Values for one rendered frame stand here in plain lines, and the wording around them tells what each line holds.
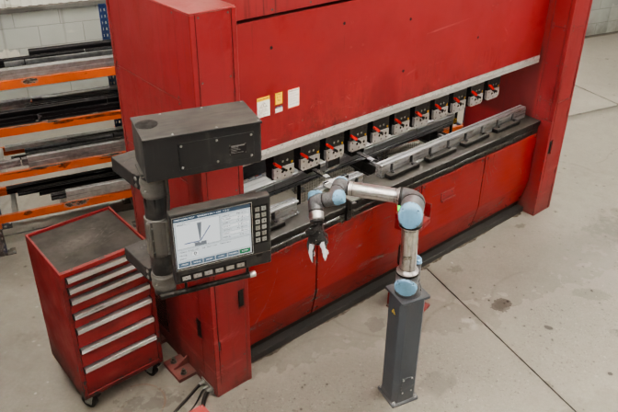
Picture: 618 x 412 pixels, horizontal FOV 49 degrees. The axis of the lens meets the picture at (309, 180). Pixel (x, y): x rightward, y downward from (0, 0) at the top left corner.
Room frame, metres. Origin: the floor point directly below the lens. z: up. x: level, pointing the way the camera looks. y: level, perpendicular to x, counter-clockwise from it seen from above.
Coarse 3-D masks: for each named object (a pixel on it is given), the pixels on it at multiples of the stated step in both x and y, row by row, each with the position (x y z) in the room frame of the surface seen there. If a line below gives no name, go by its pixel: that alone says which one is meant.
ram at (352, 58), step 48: (384, 0) 3.98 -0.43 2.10; (432, 0) 4.26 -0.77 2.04; (480, 0) 4.58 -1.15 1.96; (528, 0) 4.96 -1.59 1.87; (240, 48) 3.31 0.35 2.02; (288, 48) 3.51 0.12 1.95; (336, 48) 3.73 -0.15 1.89; (384, 48) 4.00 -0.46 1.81; (432, 48) 4.29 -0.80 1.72; (480, 48) 4.63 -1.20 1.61; (528, 48) 5.03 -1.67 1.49; (240, 96) 3.30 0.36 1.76; (336, 96) 3.74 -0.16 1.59; (384, 96) 4.01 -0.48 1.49; (432, 96) 4.32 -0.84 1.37
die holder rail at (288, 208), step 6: (294, 198) 3.60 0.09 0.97; (276, 204) 3.52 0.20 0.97; (282, 204) 3.53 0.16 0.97; (288, 204) 3.52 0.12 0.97; (294, 204) 3.56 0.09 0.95; (270, 210) 3.46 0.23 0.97; (276, 210) 3.46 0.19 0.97; (282, 210) 3.50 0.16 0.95; (288, 210) 3.52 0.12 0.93; (294, 210) 3.56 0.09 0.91; (270, 216) 3.43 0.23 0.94; (276, 216) 3.46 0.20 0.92; (282, 216) 3.50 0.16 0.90; (288, 216) 3.52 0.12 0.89
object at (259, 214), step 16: (256, 192) 2.57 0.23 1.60; (176, 208) 2.47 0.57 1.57; (192, 208) 2.43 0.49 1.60; (208, 208) 2.44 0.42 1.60; (224, 208) 2.46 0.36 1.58; (256, 208) 2.52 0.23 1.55; (256, 224) 2.52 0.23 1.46; (256, 240) 2.52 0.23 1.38; (176, 256) 2.37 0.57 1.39; (240, 256) 2.49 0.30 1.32; (256, 256) 2.52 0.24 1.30; (176, 272) 2.37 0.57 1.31; (192, 272) 2.40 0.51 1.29; (208, 272) 2.42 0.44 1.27; (224, 272) 2.46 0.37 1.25
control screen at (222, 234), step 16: (240, 208) 2.49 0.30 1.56; (176, 224) 2.38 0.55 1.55; (192, 224) 2.41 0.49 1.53; (208, 224) 2.43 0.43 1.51; (224, 224) 2.46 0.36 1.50; (240, 224) 2.49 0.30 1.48; (176, 240) 2.37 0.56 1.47; (192, 240) 2.40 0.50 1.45; (208, 240) 2.43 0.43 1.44; (224, 240) 2.46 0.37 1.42; (240, 240) 2.49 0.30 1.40; (192, 256) 2.40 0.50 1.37; (208, 256) 2.43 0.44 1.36; (224, 256) 2.46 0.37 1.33
